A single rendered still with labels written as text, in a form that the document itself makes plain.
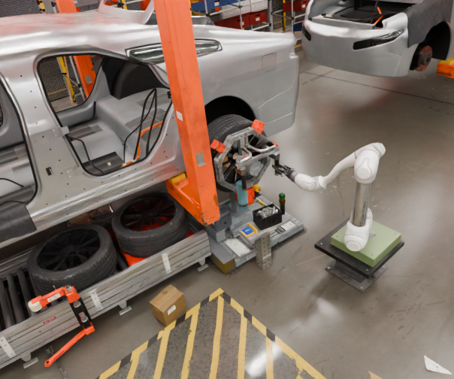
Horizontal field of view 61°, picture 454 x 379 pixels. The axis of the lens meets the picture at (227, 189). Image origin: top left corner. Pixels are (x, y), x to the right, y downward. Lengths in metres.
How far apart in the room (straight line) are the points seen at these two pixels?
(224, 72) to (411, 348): 2.51
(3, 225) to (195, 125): 1.54
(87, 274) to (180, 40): 1.82
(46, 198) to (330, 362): 2.34
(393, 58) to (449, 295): 2.94
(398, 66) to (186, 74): 3.35
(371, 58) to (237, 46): 2.28
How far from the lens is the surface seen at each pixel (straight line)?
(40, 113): 2.94
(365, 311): 3.24
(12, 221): 3.18
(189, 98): 2.63
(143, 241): 3.25
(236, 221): 3.63
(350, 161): 2.80
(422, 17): 5.36
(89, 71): 5.25
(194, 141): 2.75
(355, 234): 2.89
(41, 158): 3.02
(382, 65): 5.31
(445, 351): 3.18
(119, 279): 3.16
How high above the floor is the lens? 2.50
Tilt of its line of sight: 34 degrees down
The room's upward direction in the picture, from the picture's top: 7 degrees counter-clockwise
